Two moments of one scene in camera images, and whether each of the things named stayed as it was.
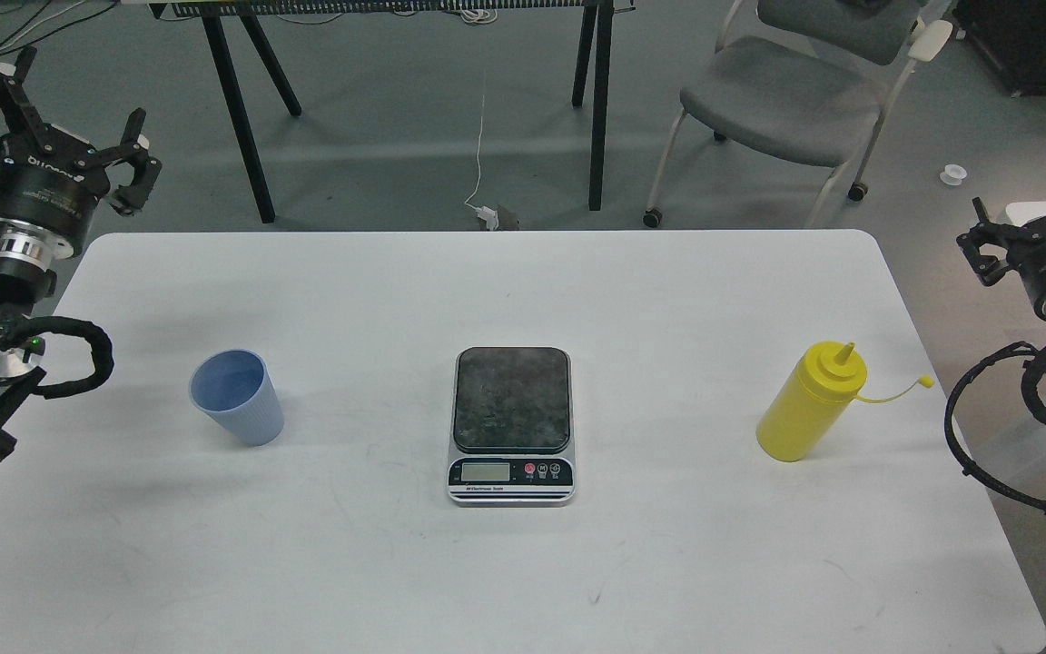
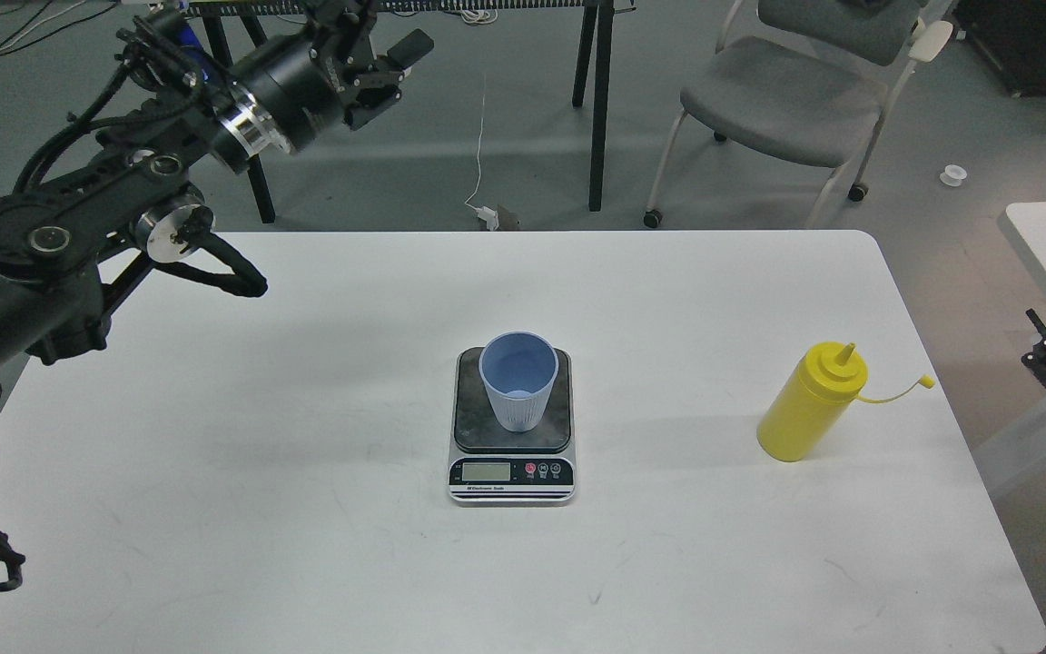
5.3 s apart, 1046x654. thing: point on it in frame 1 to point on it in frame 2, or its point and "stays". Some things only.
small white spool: [952, 174] stays
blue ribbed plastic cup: [237, 387] to [518, 368]
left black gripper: [39, 193] to [284, 93]
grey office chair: [810, 82] stays
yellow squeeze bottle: [811, 397] stays
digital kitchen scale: [512, 426] stays
